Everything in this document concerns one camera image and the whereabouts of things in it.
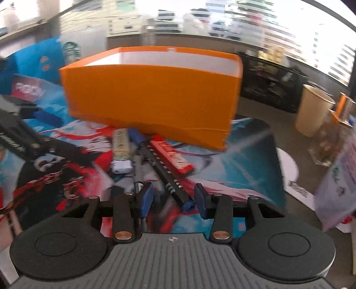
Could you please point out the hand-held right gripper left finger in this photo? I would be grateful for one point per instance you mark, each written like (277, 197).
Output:
(146, 200)

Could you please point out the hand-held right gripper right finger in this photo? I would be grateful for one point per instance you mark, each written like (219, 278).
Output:
(201, 201)

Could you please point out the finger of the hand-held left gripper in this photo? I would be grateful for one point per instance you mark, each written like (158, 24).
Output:
(64, 152)
(48, 118)

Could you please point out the black marker pen blue cap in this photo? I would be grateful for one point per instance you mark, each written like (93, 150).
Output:
(169, 180)

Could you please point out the orange cardboard box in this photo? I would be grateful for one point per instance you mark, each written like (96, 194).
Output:
(150, 97)

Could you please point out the white eraser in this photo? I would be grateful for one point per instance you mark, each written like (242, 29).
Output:
(121, 166)

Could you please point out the printed desk mat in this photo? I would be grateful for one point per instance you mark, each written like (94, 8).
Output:
(236, 166)

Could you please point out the red snack bar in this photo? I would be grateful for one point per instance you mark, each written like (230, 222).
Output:
(172, 155)

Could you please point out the blue paper bag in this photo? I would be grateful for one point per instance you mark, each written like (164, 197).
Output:
(36, 64)

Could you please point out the green and beige tube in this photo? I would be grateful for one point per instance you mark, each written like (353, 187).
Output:
(121, 143)

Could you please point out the translucent plastic cup green logo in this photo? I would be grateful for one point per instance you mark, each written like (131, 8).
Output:
(72, 50)

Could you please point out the white round card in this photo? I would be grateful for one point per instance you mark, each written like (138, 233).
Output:
(290, 169)

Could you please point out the black and white carton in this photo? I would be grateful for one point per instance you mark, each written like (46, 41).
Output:
(148, 37)

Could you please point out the black mesh basket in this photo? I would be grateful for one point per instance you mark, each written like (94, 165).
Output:
(267, 83)

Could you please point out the clear glass jar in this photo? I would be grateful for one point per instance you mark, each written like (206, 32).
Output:
(325, 147)

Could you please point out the white plastic bag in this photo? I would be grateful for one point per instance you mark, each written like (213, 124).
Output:
(339, 189)

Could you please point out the beige paper cup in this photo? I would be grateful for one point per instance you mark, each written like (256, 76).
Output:
(311, 111)

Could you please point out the yellow building block toy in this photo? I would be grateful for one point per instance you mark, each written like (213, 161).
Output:
(271, 52)

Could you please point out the gold capped bottle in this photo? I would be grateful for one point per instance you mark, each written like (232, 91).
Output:
(343, 105)

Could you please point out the striped glass partition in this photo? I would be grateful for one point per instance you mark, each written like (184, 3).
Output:
(292, 33)

